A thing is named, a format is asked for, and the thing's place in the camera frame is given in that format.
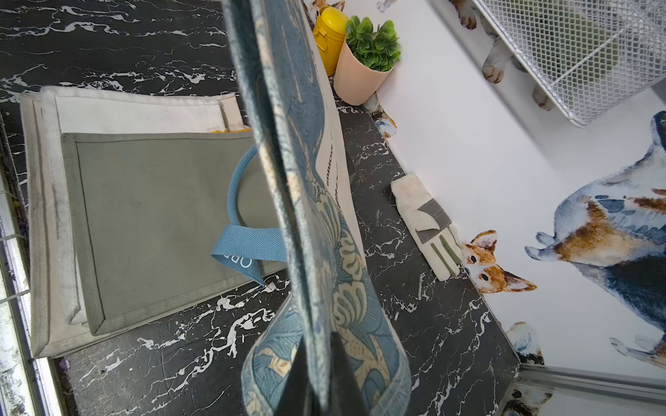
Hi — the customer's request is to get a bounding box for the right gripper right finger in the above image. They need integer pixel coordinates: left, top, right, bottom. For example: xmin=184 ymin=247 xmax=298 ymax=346
xmin=329 ymin=333 xmax=369 ymax=416

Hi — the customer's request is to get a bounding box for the cream bag with blue handles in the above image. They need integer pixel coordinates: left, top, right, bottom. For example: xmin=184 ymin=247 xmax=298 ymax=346
xmin=223 ymin=1 xmax=411 ymax=415

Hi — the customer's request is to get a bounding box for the grey-green canvas bag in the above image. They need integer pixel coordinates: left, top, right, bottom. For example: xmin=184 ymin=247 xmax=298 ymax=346
xmin=61 ymin=130 xmax=285 ymax=336

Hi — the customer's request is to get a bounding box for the yellow toy bucket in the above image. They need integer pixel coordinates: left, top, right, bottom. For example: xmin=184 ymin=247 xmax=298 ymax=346
xmin=312 ymin=1 xmax=349 ymax=76

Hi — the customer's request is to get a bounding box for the pink pot green plant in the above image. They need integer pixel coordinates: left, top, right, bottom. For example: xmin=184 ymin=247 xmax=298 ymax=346
xmin=333 ymin=16 xmax=402 ymax=106

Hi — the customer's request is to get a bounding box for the white gardening glove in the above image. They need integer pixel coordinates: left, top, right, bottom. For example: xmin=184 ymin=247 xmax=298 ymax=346
xmin=390 ymin=173 xmax=462 ymax=281

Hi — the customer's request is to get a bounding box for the white wire mesh basket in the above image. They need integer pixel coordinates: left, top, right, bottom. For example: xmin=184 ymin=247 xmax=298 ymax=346
xmin=475 ymin=1 xmax=665 ymax=128

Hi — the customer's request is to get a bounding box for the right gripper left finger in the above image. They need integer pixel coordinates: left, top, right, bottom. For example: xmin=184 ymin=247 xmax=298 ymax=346
xmin=274 ymin=341 xmax=312 ymax=416

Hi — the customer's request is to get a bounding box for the cream canvas bag with print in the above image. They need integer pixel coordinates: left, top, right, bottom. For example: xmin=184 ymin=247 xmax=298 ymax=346
xmin=20 ymin=87 xmax=97 ymax=358

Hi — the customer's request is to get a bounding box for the white bag with yellow handles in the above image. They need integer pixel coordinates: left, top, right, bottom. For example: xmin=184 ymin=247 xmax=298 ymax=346
xmin=39 ymin=87 xmax=248 ymax=325

